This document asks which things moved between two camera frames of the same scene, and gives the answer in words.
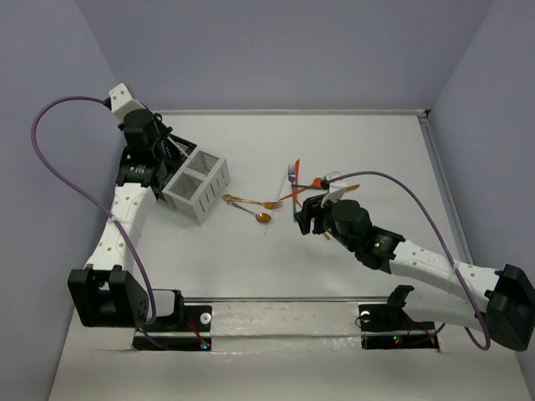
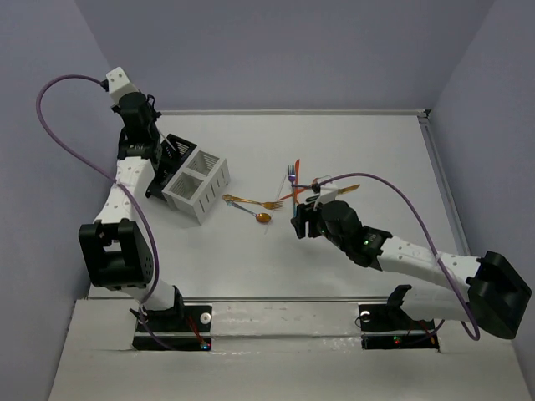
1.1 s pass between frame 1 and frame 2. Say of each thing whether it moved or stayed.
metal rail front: stayed
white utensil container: stayed
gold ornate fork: stayed
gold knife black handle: moved
